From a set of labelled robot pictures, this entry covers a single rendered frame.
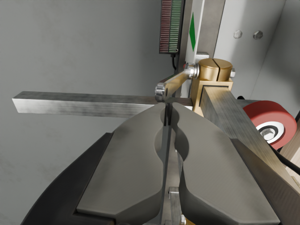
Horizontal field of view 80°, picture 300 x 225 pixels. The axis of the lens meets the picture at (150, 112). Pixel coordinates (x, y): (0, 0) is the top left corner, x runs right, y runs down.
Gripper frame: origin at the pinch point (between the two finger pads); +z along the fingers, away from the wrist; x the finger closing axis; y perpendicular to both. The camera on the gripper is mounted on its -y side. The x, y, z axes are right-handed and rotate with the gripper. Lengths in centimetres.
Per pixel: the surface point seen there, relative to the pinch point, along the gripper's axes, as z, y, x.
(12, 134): 103, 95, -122
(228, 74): 15.1, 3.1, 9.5
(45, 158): 103, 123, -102
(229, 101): 10.1, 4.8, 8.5
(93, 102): 15.6, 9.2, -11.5
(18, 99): 15.5, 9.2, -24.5
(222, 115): 6.8, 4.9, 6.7
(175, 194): 29, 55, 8
